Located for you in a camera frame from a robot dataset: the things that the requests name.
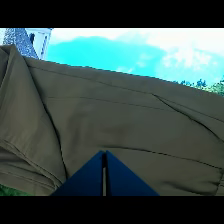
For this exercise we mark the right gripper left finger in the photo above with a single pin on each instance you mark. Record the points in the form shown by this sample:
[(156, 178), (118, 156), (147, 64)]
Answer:
[(86, 180)]

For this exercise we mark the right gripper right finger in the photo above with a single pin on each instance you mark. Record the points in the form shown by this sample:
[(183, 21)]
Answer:
[(126, 181)]

